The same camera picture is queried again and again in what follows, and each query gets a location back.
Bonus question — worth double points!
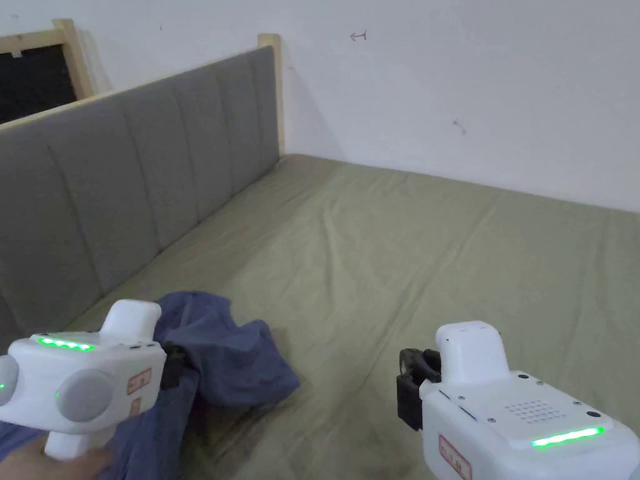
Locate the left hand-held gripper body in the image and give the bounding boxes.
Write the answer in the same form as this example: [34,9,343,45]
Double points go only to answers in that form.
[0,299,189,459]

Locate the bed with pale green sheet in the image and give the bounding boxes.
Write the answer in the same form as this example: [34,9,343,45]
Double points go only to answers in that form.
[64,152,640,480]

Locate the person's left hand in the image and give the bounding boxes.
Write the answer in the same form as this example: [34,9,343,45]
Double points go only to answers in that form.
[7,436,115,480]

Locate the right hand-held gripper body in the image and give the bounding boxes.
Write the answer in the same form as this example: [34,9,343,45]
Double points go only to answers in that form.
[397,321,640,480]

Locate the dark blue shirt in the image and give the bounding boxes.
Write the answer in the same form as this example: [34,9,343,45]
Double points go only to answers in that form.
[0,291,302,480]

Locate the grey padded headboard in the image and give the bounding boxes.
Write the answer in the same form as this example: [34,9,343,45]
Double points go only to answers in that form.
[0,32,287,347]

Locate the wooden frame with black panel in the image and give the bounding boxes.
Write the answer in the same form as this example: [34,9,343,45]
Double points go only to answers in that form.
[0,19,97,126]

